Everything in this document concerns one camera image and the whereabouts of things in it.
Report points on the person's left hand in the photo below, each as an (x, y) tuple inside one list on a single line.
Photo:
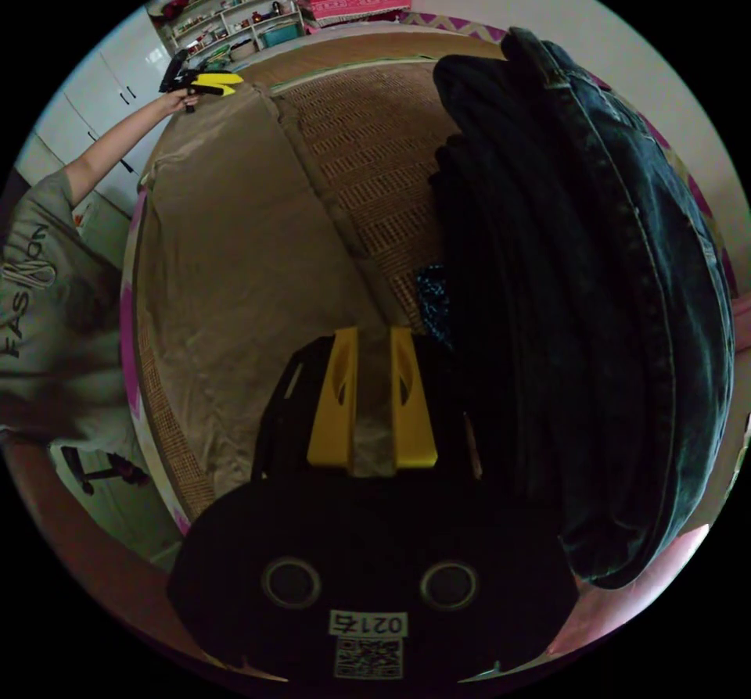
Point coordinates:
[(176, 102)]

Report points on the white cupboard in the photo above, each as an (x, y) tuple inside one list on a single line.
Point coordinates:
[(94, 107)]

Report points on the light brown pants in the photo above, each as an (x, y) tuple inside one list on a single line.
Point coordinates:
[(235, 277)]

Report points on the person's left forearm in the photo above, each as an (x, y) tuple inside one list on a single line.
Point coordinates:
[(111, 145)]

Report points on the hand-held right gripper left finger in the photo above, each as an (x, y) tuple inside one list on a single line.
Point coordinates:
[(328, 417)]

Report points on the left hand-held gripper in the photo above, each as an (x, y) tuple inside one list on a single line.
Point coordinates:
[(176, 74)]

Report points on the white shelf with items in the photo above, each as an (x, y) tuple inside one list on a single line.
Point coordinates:
[(235, 13)]

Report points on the bed with woven mat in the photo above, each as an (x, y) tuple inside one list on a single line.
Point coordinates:
[(364, 171)]

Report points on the person's body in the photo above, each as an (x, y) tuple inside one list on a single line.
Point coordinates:
[(53, 312)]

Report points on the pile of clothes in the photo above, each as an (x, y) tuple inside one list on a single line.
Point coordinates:
[(563, 300)]

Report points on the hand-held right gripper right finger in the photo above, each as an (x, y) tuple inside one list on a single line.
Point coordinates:
[(418, 435)]

